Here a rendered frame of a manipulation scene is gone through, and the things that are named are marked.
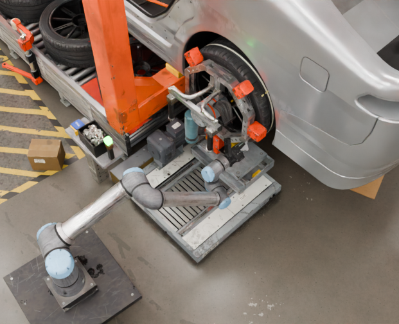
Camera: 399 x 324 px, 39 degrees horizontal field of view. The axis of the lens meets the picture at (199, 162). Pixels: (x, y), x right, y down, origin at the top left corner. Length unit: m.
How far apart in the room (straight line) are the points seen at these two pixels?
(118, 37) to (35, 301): 1.59
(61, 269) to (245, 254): 1.30
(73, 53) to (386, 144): 2.53
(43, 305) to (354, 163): 1.93
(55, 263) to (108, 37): 1.26
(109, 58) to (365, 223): 2.10
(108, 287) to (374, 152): 1.70
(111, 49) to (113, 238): 1.37
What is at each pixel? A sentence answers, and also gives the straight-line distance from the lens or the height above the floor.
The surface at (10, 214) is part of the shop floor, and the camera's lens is 4.16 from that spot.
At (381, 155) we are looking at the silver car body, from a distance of 2.95.
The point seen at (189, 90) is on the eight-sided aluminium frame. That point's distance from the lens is 3.56.
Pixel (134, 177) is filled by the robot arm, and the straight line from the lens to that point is 3.07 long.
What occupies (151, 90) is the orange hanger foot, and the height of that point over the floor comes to 0.73.
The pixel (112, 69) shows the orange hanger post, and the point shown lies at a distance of 3.26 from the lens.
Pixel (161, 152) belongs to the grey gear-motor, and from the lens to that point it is 3.77.
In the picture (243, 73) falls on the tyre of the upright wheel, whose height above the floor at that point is 1.15.
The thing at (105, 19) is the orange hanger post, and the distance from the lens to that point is 3.03.
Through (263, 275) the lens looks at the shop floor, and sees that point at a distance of 3.76.
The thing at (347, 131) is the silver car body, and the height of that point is 1.26.
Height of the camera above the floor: 3.41
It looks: 54 degrees down
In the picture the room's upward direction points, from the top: straight up
